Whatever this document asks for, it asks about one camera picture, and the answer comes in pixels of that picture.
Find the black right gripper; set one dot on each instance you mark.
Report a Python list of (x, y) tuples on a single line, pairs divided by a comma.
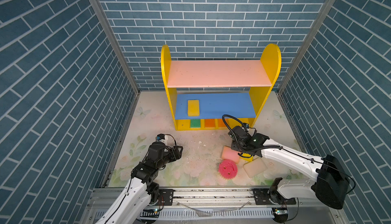
[(232, 144)]

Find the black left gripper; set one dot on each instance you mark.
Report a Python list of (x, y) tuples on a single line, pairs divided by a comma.
[(170, 151)]

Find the small yellow sponge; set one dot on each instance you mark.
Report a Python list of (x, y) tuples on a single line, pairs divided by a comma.
[(250, 159)]

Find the orange sponge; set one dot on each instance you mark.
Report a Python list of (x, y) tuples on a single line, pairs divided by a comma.
[(209, 124)]

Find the green sponge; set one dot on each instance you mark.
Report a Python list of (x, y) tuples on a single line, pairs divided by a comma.
[(195, 123)]

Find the textured yellow sponge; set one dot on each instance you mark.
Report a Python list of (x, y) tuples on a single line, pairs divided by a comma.
[(193, 109)]

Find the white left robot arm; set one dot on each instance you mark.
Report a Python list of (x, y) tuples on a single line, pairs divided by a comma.
[(141, 190)]

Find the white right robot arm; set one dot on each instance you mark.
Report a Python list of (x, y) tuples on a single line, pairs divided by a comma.
[(325, 178)]

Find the yellow pink blue wooden shelf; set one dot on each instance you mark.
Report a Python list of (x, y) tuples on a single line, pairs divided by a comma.
[(239, 88)]

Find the pink rectangular sponge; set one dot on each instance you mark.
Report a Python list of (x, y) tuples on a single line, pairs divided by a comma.
[(230, 154)]

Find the beige sponge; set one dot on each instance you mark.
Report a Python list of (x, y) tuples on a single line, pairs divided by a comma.
[(255, 167)]

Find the pink round scrubber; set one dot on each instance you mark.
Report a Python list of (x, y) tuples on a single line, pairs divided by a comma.
[(228, 169)]

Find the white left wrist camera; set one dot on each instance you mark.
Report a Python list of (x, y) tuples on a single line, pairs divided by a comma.
[(161, 140)]

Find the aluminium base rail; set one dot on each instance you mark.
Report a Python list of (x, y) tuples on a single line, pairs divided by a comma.
[(220, 197)]

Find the white perforated cable tray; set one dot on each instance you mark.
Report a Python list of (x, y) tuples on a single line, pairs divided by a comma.
[(185, 214)]

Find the aluminium right corner post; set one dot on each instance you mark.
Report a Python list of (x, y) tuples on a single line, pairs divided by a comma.
[(322, 14)]

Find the aluminium corner post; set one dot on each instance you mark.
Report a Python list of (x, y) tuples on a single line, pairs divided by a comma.
[(113, 42), (322, 14)]

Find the aluminium left corner post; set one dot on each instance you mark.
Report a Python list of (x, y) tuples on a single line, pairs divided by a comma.
[(113, 42)]

